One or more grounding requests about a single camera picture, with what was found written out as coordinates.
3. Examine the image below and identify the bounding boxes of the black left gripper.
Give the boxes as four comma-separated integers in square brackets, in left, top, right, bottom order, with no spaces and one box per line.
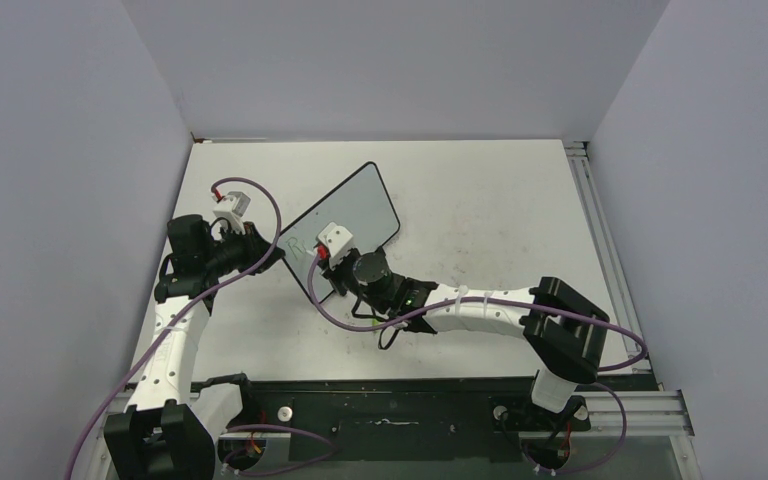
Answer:
[202,220,284,278]

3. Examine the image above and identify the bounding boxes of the black framed small whiteboard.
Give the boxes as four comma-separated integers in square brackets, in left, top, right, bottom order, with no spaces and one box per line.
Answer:
[278,162,401,296]

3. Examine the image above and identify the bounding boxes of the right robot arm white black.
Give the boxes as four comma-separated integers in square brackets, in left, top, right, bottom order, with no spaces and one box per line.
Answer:
[317,245,610,428]

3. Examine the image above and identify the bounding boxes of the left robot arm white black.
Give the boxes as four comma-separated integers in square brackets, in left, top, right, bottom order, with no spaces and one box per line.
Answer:
[103,214,284,479]

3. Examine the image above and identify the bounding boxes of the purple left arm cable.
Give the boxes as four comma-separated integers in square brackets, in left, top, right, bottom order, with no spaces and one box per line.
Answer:
[62,176,339,480]

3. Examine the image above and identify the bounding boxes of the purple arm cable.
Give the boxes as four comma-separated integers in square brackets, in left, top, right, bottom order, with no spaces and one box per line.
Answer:
[62,176,339,480]
[306,251,650,477]

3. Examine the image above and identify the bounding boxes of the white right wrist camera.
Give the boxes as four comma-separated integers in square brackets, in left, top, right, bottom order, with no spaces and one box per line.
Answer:
[316,222,355,270]

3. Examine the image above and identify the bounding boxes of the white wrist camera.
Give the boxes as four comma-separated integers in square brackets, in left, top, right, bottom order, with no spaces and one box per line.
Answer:
[213,191,251,233]
[316,222,355,270]

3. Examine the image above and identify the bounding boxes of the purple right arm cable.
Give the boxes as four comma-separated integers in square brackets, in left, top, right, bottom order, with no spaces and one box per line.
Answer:
[306,251,650,477]

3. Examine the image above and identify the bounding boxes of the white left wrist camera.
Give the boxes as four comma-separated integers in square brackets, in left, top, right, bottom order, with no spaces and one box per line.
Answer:
[213,191,251,233]

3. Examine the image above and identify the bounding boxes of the aluminium rail right side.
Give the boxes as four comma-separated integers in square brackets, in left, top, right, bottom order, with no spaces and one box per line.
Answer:
[563,141,643,338]

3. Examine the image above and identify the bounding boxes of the aluminium front frame rail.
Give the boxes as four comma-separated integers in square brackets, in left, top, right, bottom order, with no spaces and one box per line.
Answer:
[576,390,697,439]

